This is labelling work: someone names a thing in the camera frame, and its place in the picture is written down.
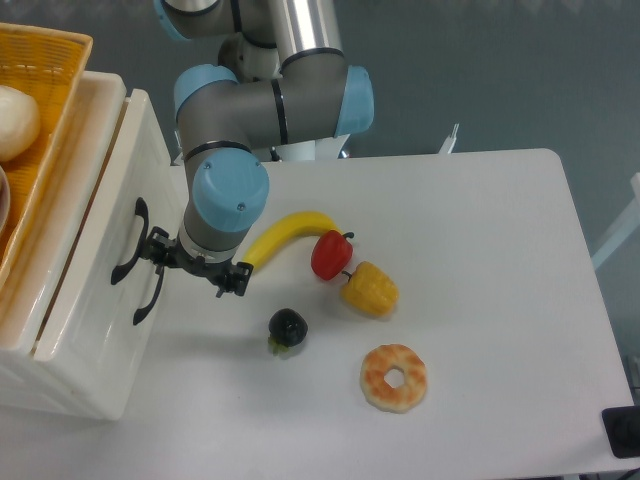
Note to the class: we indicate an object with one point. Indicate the dark purple mangosteen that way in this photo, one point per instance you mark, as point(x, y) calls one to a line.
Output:
point(287, 329)

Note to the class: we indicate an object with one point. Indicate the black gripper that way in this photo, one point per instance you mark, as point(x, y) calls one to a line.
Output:
point(164, 252)

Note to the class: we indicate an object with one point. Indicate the red bell pepper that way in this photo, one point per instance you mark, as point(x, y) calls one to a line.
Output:
point(331, 254)

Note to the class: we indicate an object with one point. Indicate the black drawer handle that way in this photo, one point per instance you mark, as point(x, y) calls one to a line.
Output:
point(151, 297)
point(135, 242)

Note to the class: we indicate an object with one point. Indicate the black device at table edge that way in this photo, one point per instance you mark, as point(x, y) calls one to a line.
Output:
point(622, 429)

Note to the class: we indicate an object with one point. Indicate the black lower drawer handle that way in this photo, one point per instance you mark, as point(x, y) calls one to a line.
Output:
point(151, 297)

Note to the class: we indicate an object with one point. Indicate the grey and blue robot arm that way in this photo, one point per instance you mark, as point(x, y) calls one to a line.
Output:
point(228, 187)

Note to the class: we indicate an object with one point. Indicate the orange woven basket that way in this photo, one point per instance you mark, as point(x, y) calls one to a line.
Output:
point(47, 65)

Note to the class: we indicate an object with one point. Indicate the white bun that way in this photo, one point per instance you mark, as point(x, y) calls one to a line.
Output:
point(20, 122)

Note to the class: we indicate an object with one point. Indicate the yellow banana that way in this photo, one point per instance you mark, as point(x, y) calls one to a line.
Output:
point(285, 230)

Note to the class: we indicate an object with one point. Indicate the black top drawer handle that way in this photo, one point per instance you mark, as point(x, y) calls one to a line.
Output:
point(135, 242)

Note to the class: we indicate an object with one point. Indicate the white bracket behind table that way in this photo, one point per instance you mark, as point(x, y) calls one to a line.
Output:
point(449, 143)

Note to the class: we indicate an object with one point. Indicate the glazed donut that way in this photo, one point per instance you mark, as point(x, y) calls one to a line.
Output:
point(393, 378)

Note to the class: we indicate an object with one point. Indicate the yellow bell pepper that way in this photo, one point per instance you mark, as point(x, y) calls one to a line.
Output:
point(370, 290)

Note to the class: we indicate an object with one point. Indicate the white metal frame right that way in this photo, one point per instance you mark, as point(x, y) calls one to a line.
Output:
point(623, 226)

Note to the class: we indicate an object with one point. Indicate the white drawer cabinet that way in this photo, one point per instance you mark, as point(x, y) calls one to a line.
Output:
point(29, 294)

